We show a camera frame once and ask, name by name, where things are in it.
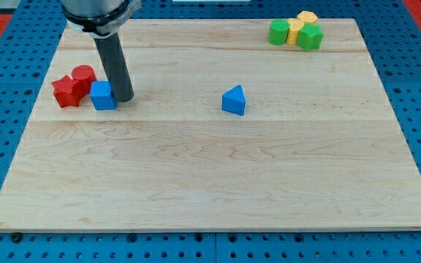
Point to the red cylinder block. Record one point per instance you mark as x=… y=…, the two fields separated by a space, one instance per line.
x=85 y=75

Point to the light wooden board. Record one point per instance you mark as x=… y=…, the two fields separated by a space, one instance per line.
x=319 y=148

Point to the yellow cylinder block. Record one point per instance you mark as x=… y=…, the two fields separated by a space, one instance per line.
x=295 y=25

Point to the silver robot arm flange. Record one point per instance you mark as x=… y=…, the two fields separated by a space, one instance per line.
x=99 y=18

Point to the yellow hexagon block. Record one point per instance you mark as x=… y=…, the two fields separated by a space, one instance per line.
x=307 y=17

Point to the green pentagon block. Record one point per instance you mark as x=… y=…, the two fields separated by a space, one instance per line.
x=310 y=37

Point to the blue triangle block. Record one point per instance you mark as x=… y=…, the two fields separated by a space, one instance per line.
x=234 y=101

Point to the blue cube block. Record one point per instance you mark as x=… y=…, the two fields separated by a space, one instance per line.
x=101 y=95

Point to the red star block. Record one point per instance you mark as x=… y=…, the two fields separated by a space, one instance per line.
x=68 y=92

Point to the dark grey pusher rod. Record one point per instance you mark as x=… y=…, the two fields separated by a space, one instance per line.
x=112 y=57

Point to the green cylinder block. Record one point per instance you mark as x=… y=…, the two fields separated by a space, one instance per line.
x=278 y=32

